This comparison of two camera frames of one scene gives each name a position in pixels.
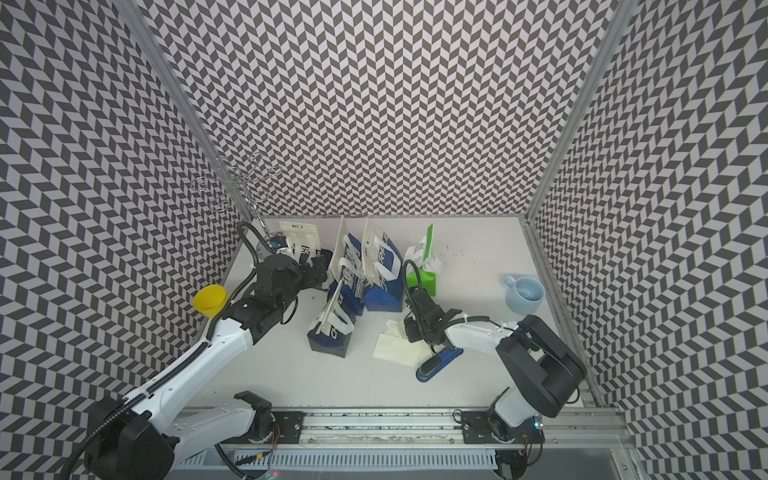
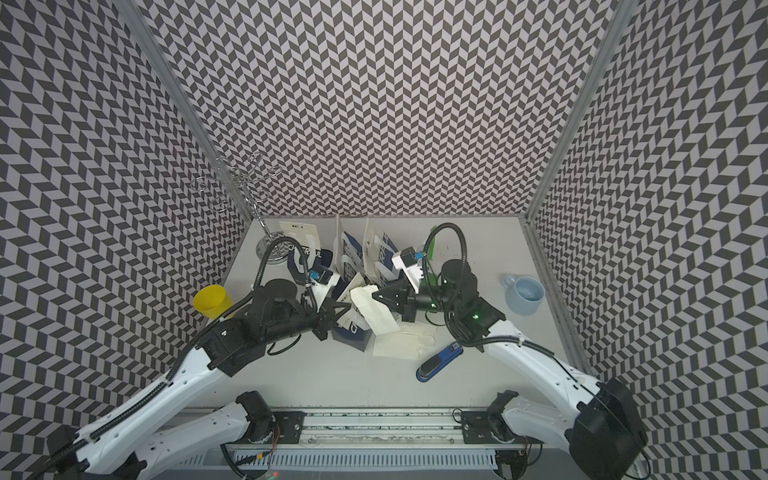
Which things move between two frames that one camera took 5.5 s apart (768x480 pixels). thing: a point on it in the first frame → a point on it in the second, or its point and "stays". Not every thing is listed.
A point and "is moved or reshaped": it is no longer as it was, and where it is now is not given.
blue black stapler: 425,369 stays
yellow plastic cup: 211,299 stays
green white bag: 426,261 stays
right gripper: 409,326 → 405,304
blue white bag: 330,331 is moved or reshaped
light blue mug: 524,294 stays
